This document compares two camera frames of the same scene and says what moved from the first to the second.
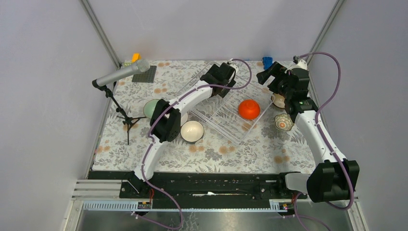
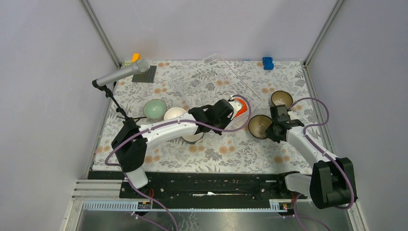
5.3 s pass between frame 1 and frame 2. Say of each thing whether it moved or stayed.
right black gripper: moved
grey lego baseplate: stayed
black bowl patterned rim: stayed
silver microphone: stayed
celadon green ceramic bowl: stayed
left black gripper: moved
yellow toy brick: stayed
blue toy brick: stayed
